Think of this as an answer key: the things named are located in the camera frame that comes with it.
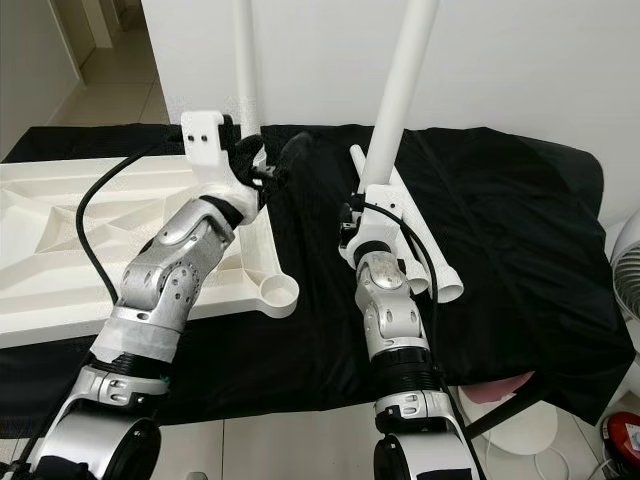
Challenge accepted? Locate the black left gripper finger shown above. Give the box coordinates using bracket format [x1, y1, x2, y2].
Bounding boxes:
[235, 114, 266, 159]
[278, 130, 313, 179]

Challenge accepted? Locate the white plastic table top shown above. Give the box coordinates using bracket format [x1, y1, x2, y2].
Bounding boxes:
[0, 150, 301, 351]

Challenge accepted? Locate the black table cloth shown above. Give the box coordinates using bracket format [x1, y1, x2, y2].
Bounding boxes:
[0, 122, 640, 426]

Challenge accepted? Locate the pink seat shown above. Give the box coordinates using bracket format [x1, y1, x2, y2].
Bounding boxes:
[460, 372, 536, 403]

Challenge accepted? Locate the black metal table leg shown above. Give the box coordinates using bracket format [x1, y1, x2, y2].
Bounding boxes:
[465, 385, 546, 436]

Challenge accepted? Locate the white round floor base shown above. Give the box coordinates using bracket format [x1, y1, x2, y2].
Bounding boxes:
[485, 400, 576, 456]

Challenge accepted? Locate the white fan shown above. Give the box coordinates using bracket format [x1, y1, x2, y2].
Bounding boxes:
[600, 210, 640, 331]

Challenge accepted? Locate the red round object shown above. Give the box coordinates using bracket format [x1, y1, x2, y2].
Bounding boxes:
[600, 410, 640, 461]

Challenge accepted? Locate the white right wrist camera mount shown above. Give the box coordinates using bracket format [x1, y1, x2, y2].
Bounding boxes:
[338, 183, 406, 269]

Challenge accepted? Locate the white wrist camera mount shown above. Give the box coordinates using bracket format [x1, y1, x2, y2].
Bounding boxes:
[180, 108, 261, 201]
[338, 183, 406, 269]

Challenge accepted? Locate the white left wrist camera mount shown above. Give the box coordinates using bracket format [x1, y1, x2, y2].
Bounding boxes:
[180, 108, 261, 201]

